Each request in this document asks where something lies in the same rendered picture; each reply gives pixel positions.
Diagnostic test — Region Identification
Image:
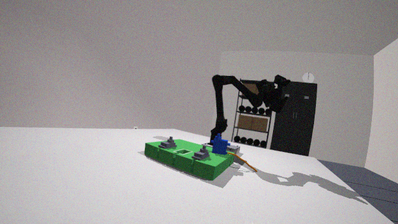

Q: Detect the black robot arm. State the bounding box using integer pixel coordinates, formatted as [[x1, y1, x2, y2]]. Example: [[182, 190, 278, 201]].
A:
[[208, 75, 275, 146]]

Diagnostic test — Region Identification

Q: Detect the green rectangular deck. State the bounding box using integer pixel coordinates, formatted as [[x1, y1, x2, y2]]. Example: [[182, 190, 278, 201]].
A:
[[144, 136, 234, 180]]

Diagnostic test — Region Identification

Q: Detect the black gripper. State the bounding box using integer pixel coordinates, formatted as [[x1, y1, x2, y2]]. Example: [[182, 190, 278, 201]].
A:
[[267, 75, 290, 113]]

